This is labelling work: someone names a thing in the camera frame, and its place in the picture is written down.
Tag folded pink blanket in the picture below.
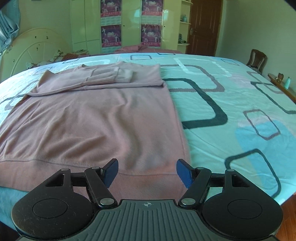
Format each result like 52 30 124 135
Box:
121 45 147 52

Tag wooden side table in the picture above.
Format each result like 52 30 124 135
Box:
267 73 295 103

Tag cream glossy wardrobe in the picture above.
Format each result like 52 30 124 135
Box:
70 1 181 54

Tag upper right pink poster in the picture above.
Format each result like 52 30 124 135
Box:
142 0 164 16

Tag lower right pink poster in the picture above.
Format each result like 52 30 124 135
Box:
140 24 162 48

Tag pink poster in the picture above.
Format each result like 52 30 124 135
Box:
101 25 121 48
100 0 122 18
140 24 162 48
142 0 164 16

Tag corner wall shelves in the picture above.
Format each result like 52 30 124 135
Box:
177 0 193 54

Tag pink plaid bedsheet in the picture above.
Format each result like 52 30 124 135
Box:
90 45 183 55

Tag floral patterned pillow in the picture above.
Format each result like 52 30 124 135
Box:
26 49 65 70

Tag lower left pink poster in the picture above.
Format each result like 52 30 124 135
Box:
101 25 121 48

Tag upper left pink poster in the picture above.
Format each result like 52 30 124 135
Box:
100 0 122 18

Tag patterned light blue bedsheet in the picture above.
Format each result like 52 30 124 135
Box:
0 52 296 230

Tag blue satin curtain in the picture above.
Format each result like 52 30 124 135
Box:
1 0 21 53

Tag teal bottle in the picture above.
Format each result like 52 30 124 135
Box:
284 77 291 89

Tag brown wooden door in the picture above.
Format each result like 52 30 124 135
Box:
186 0 223 56

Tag cream round headboard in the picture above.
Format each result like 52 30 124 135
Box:
1 28 71 81

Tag orange striped pillow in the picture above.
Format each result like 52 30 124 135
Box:
61 53 79 61

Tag pink sweatshirt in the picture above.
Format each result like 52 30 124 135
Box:
1 62 190 199

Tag dark wooden chair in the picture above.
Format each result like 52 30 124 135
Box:
246 49 267 75

